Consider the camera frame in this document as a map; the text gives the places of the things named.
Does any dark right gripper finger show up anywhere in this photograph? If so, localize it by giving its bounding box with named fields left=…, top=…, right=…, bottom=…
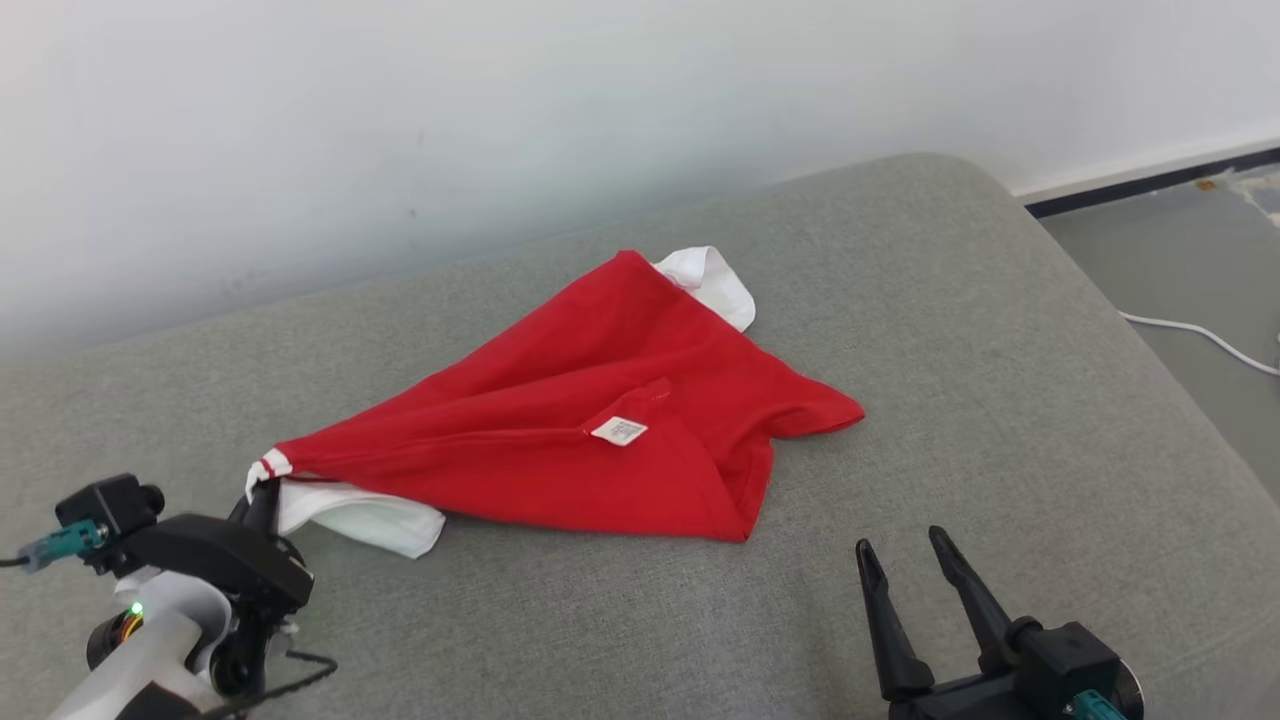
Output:
left=856, top=540, right=936, bottom=701
left=928, top=527, right=1021, bottom=673

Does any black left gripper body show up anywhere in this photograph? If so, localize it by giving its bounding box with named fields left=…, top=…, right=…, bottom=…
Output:
left=115, top=513, right=316, bottom=699

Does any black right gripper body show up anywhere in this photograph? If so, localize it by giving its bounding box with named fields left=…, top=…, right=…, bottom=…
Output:
left=888, top=672, right=1041, bottom=720

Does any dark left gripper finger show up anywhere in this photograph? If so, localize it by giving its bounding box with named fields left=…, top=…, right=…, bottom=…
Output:
left=232, top=480, right=283, bottom=541

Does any red shirt with white sleeves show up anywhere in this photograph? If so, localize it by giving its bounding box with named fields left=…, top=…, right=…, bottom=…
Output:
left=245, top=246, right=866, bottom=559

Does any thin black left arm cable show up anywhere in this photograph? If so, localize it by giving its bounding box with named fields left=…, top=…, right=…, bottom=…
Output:
left=200, top=648, right=339, bottom=720

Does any white floor cable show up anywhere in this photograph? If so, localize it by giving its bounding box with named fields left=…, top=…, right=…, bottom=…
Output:
left=1118, top=311, right=1280, bottom=379

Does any dark wall baseboard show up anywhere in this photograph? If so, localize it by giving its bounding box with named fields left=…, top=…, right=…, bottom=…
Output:
left=1025, top=147, right=1280, bottom=220

